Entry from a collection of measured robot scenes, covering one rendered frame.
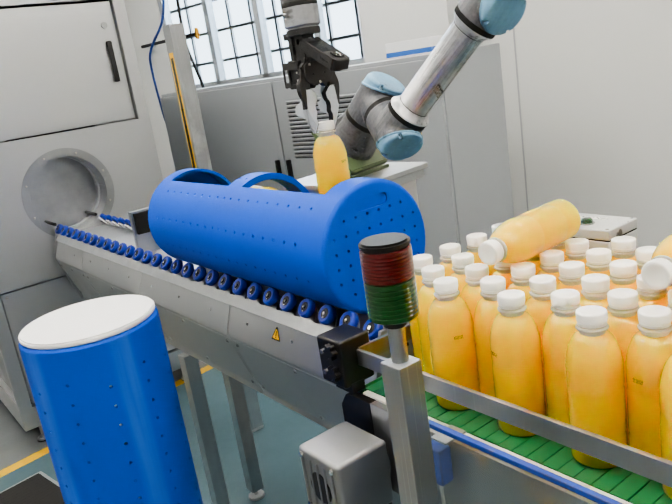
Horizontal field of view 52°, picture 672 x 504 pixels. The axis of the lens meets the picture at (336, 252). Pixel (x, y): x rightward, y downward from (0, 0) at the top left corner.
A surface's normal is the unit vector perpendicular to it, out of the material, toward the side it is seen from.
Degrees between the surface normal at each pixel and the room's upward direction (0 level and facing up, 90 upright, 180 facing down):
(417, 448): 90
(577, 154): 90
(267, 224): 64
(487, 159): 90
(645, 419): 90
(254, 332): 70
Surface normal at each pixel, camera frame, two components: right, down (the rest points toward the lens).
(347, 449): -0.15, -0.95
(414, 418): 0.61, 0.12
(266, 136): -0.67, 0.29
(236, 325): -0.79, -0.06
